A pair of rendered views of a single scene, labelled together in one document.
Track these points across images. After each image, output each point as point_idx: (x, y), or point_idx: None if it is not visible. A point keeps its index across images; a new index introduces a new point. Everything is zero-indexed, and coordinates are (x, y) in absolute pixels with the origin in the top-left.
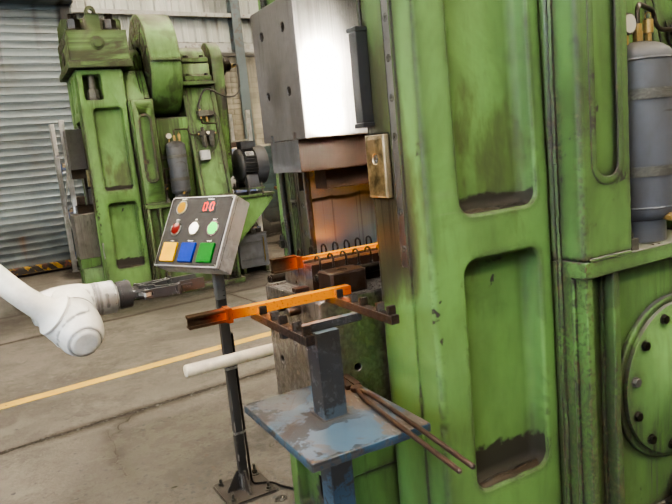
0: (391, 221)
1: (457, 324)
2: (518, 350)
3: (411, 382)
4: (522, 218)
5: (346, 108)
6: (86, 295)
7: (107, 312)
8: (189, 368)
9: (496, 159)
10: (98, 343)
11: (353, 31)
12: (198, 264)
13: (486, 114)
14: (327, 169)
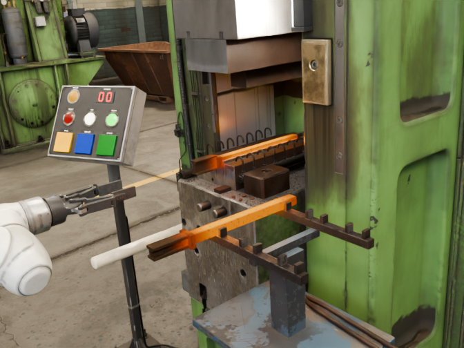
0: (326, 128)
1: (389, 227)
2: (420, 239)
3: (335, 277)
4: (442, 123)
5: (273, 7)
6: (18, 219)
7: (39, 232)
8: (98, 260)
9: (422, 65)
10: (49, 279)
11: None
12: (99, 157)
13: (418, 21)
14: None
